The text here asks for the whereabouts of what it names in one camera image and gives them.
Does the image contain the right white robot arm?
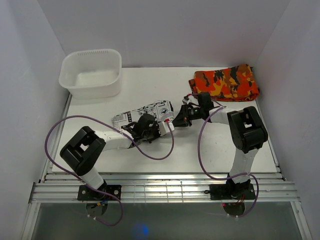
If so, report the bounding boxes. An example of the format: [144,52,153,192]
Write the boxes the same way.
[173,92,268,200]

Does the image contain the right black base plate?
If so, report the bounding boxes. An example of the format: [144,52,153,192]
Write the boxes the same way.
[208,183,256,200]

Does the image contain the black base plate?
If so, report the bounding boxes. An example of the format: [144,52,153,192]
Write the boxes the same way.
[76,184,122,201]
[208,183,256,200]

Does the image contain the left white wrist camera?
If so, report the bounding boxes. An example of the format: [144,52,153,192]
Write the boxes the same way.
[158,118,175,137]

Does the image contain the newspaper print trousers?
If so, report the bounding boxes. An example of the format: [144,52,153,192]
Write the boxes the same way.
[111,100,175,130]

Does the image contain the orange camouflage folded trousers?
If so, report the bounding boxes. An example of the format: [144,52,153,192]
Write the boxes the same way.
[188,64,260,102]

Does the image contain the white plastic basket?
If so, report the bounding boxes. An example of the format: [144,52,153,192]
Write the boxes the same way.
[58,49,122,100]

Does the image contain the aluminium rail frame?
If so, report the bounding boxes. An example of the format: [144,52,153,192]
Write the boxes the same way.
[21,94,313,240]

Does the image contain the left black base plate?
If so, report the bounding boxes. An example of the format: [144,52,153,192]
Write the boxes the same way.
[76,184,122,201]

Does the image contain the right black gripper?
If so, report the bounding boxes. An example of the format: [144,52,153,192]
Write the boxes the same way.
[171,103,204,127]

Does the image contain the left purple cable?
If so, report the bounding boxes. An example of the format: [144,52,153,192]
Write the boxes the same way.
[44,114,175,227]

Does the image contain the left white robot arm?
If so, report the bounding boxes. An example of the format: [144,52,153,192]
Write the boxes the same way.
[60,113,161,200]

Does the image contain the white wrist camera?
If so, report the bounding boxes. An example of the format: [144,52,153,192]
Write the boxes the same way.
[182,94,193,105]
[158,118,175,137]

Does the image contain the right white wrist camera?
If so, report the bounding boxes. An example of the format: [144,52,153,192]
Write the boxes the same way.
[182,94,193,105]

